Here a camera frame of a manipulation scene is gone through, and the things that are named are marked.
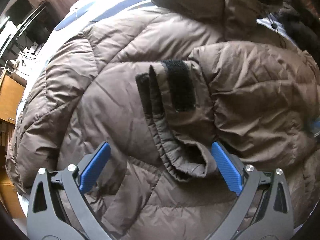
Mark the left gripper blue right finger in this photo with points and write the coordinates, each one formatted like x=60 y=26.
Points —
x=230 y=167

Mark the black desk with monitor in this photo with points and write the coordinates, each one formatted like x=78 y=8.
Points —
x=24 y=25

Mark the black jacket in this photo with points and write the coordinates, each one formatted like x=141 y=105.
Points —
x=300 y=24

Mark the wooden nightstand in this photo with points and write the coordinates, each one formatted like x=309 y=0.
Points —
x=11 y=94

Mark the white blue striped bed sheet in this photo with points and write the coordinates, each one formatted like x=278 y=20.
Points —
x=105 y=10

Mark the brown puffer jacket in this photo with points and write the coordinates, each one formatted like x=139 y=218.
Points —
x=160 y=85

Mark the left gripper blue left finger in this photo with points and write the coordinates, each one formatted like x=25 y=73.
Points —
x=91 y=166

